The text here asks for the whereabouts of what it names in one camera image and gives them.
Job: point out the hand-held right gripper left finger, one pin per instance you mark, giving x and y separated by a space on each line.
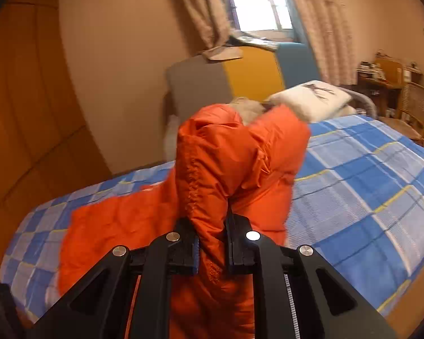
195 254

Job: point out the wooden desk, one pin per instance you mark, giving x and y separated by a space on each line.
378 84

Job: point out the grey yellow blue headboard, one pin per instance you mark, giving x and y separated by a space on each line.
198 81

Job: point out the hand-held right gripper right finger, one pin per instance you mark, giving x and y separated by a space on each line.
238 250

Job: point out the grey bed guard rail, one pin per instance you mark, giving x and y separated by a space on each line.
369 104

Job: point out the wooden wardrobe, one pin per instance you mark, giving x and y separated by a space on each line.
28 95

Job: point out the cream quilted blanket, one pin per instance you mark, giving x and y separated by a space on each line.
247 111

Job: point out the blue plaid bed sheet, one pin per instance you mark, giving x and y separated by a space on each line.
357 183

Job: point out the rattan chair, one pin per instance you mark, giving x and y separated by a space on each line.
415 106

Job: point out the white deer print pillow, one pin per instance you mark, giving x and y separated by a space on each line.
304 102

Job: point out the orange down jacket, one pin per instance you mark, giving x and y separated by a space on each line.
215 155

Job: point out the window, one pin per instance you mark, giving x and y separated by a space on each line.
258 0

